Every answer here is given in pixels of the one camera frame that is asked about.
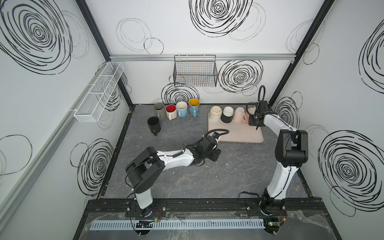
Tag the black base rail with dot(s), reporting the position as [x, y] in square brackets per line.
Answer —
[196, 205]

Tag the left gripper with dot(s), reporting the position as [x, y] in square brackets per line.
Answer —
[214, 153]

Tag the white black mug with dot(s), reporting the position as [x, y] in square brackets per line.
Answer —
[227, 115]

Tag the white red mug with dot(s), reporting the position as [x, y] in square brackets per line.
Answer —
[171, 111]

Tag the grey mug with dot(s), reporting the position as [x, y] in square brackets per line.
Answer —
[160, 111]

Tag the cream peach mug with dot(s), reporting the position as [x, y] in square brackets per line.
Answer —
[251, 111]

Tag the white slotted cable duct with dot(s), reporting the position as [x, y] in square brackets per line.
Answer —
[212, 224]

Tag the black wire basket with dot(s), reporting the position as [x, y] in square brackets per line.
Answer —
[195, 70]

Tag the pink mug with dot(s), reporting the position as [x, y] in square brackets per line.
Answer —
[240, 115]

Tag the blue butterfly mug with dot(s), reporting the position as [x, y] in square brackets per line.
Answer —
[194, 105]

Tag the beige plastic tray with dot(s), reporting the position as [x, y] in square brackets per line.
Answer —
[239, 132]

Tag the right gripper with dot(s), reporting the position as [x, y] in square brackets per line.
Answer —
[256, 119]

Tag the light blue mug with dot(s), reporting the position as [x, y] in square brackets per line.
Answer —
[182, 109]

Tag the cream speckled mug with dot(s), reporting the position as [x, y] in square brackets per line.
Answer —
[215, 114]

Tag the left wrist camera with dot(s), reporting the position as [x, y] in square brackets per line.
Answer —
[216, 136]

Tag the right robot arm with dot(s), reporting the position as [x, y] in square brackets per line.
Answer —
[291, 153]

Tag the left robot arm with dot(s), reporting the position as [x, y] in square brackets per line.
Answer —
[145, 169]

